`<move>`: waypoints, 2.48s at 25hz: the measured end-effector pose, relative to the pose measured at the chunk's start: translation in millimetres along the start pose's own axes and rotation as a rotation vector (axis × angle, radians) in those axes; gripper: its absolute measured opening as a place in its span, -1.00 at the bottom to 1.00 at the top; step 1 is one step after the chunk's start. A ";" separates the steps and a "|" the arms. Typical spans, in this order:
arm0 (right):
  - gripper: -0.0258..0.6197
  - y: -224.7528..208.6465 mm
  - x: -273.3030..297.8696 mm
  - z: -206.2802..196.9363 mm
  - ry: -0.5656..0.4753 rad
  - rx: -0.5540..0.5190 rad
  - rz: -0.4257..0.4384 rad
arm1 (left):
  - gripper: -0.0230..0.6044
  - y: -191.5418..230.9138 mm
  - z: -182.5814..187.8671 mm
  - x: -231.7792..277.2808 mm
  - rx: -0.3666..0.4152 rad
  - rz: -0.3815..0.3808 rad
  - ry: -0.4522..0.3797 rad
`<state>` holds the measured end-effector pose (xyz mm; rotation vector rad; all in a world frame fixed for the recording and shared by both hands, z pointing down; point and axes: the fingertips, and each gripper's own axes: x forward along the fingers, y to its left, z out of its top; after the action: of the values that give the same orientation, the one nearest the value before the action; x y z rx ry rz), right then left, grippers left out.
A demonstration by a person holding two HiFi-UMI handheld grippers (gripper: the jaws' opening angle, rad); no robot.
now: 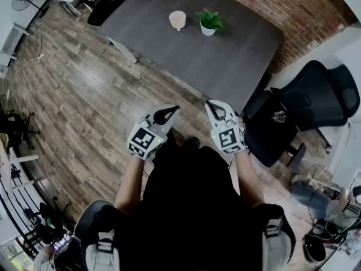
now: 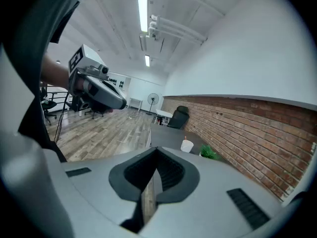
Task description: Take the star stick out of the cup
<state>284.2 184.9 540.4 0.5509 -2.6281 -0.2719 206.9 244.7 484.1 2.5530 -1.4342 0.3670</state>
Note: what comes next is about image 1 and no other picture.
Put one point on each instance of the person's black shoe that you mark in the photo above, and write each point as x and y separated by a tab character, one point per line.
193	143

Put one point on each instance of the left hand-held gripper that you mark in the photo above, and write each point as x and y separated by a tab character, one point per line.
142	140

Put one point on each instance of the person's black clothed body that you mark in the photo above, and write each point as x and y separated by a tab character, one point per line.
186	207

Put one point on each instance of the white table leg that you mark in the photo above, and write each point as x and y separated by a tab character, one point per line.
122	49

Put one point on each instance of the white cabinet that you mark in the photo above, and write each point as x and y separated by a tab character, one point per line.
345	162

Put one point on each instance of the person's right hand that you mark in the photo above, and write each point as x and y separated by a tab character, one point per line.
242	123

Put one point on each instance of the white power strip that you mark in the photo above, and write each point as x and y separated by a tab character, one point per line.
41	56

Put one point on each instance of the person's left forearm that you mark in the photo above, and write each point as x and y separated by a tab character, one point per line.
129	185

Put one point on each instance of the black swivel chair base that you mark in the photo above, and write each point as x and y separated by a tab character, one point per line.
17	126

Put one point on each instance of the black mesh office chair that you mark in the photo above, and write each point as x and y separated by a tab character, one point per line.
282	117
107	4
348	92

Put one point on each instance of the white cup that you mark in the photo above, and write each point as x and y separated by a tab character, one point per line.
177	18

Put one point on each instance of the person's right forearm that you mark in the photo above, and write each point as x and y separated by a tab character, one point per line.
249	179

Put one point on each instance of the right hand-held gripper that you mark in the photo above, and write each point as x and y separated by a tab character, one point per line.
228	138

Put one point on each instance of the black glossy helmet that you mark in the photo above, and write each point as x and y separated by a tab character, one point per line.
314	247

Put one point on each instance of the green plant in white pot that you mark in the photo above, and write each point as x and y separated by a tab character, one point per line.
210	21

